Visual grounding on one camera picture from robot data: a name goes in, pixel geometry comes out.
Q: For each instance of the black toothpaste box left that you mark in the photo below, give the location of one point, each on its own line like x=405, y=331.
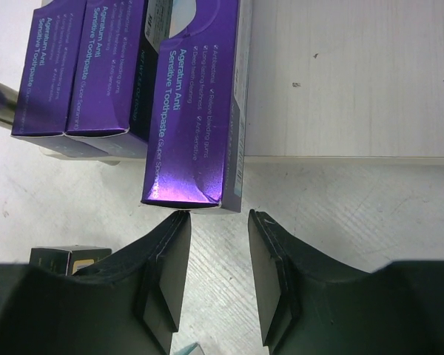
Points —
x=67, y=260

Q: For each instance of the teal toothpaste box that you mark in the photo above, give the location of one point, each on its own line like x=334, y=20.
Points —
x=191, y=349

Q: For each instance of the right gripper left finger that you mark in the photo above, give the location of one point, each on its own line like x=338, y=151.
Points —
x=128, y=303

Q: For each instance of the white two-tier shelf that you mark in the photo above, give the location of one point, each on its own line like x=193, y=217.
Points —
x=335, y=79

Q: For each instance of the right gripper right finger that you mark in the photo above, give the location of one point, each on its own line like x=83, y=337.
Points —
x=311, y=303

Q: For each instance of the purple toothpaste box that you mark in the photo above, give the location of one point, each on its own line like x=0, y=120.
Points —
x=114, y=80
x=46, y=87

